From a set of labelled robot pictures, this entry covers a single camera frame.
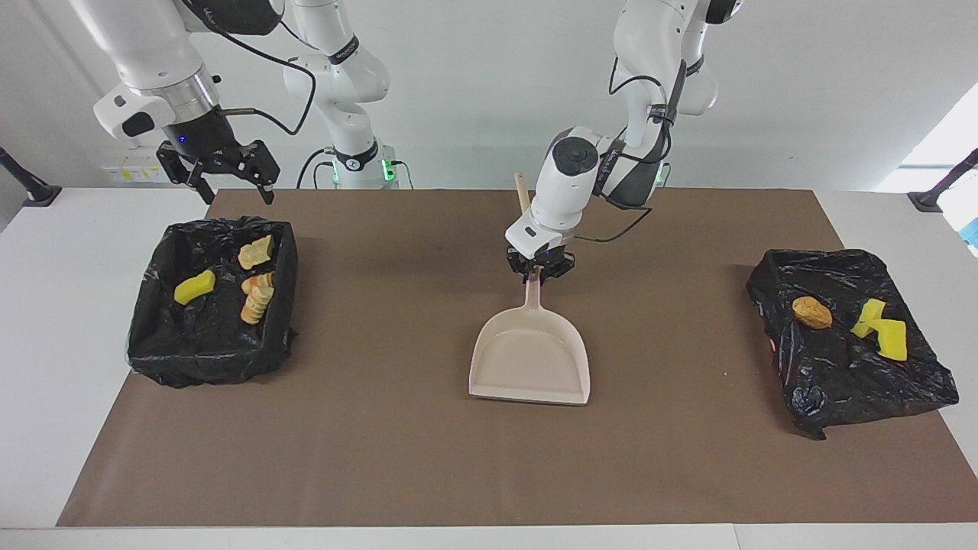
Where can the white wall socket box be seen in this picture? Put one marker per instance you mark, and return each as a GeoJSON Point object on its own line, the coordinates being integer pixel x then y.
{"type": "Point", "coordinates": [130, 172]}

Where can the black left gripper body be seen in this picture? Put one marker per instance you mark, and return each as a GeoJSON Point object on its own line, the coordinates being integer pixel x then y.
{"type": "Point", "coordinates": [542, 256]}

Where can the open bin with black bag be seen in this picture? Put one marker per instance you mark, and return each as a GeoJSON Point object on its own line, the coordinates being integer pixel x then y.
{"type": "Point", "coordinates": [214, 344]}

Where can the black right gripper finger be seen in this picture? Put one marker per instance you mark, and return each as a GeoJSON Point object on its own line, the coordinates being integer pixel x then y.
{"type": "Point", "coordinates": [200, 187]}
{"type": "Point", "coordinates": [266, 169]}

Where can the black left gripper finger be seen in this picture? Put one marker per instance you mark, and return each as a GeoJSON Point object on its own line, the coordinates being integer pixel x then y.
{"type": "Point", "coordinates": [561, 269]}
{"type": "Point", "coordinates": [521, 269]}

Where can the beige plastic dustpan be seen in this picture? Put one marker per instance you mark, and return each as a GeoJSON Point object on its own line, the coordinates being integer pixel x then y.
{"type": "Point", "coordinates": [531, 367]}

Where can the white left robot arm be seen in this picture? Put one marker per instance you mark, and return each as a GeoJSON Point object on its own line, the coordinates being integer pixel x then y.
{"type": "Point", "coordinates": [565, 191]}

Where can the brown sponge chunk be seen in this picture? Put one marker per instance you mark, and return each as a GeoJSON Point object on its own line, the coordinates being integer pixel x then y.
{"type": "Point", "coordinates": [811, 312]}

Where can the large tan stone chunk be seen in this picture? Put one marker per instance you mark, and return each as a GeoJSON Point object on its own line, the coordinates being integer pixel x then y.
{"type": "Point", "coordinates": [254, 252]}

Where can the wedge yellow sponge piece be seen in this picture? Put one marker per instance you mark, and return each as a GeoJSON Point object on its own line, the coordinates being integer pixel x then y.
{"type": "Point", "coordinates": [892, 341]}

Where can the beige hand brush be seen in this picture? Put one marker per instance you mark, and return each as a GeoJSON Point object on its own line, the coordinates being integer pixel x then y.
{"type": "Point", "coordinates": [523, 195]}

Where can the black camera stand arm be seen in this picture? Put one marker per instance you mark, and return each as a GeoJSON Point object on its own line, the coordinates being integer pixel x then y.
{"type": "Point", "coordinates": [932, 200]}
{"type": "Point", "coordinates": [34, 191]}

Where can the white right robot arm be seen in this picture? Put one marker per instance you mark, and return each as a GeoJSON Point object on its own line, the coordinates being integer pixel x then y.
{"type": "Point", "coordinates": [153, 53]}

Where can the brown paper table mat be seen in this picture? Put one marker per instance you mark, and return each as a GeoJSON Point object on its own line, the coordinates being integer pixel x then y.
{"type": "Point", "coordinates": [458, 473]}

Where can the bin wrapped in black bag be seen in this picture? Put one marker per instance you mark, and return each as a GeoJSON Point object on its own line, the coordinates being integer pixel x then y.
{"type": "Point", "coordinates": [840, 382]}

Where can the small tan stone chunk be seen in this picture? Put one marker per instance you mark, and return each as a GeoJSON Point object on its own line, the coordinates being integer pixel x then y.
{"type": "Point", "coordinates": [252, 309]}

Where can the blue object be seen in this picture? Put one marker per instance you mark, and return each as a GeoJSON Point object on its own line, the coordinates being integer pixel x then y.
{"type": "Point", "coordinates": [973, 233]}

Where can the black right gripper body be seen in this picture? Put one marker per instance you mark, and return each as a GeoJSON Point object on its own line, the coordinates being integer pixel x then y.
{"type": "Point", "coordinates": [206, 141]}

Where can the notched yellow sponge piece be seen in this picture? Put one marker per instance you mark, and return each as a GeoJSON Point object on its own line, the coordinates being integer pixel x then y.
{"type": "Point", "coordinates": [869, 315]}

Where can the rounded yellow sponge piece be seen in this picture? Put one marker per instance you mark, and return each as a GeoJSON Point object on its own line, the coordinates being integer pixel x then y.
{"type": "Point", "coordinates": [195, 287]}

